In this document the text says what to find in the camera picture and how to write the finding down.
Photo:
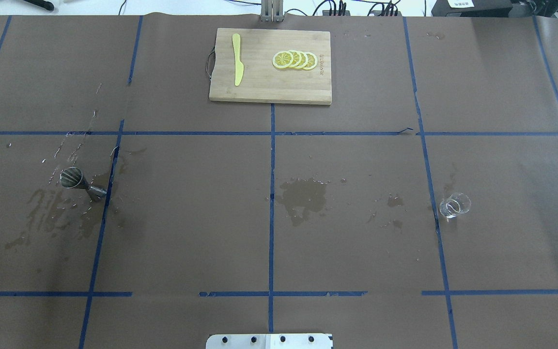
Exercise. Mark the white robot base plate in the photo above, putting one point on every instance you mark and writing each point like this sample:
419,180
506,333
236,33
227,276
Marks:
270,341

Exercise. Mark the bamboo cutting board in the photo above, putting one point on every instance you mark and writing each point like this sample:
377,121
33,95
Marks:
262,82

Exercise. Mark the steel jigger measuring cup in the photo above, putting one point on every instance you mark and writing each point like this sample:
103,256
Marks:
73,178

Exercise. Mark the lemon slice front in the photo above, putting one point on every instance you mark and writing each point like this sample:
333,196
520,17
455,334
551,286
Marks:
282,59

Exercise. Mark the aluminium frame post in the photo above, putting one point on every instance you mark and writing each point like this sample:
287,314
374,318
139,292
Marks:
272,11

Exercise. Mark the lemon slice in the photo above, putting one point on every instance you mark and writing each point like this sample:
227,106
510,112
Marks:
304,60
312,61
282,59
297,58

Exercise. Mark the yellow plastic knife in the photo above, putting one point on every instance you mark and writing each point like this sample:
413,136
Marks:
238,64

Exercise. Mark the lemon slice back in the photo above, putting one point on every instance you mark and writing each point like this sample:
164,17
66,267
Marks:
312,61

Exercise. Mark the small glass beaker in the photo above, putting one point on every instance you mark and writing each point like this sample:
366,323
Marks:
455,205

